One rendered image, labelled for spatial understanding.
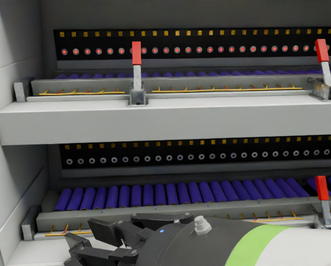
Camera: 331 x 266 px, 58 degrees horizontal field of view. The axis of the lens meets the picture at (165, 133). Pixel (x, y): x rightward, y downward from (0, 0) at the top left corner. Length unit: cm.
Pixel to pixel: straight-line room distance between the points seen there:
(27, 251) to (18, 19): 34
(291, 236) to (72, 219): 37
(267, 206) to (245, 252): 34
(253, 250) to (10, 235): 36
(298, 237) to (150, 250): 11
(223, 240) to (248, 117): 25
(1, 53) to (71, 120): 13
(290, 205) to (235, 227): 33
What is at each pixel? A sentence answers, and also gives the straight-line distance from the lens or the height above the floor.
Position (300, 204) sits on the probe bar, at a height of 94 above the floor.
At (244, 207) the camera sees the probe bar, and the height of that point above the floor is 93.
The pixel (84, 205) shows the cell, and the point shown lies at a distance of 51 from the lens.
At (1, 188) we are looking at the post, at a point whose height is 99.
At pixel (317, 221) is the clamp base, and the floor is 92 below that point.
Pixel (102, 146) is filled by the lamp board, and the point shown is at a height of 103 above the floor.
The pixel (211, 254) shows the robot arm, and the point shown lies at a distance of 19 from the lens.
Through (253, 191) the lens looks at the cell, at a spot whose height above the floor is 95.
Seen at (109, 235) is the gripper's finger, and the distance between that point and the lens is 40.
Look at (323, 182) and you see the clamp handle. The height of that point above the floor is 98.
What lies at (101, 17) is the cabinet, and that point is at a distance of 63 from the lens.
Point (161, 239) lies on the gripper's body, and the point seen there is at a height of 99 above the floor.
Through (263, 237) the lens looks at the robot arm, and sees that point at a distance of 18.
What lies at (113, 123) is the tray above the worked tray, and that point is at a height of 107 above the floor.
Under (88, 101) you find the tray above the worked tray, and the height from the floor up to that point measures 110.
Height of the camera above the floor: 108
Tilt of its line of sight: 3 degrees down
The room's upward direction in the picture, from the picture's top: 2 degrees counter-clockwise
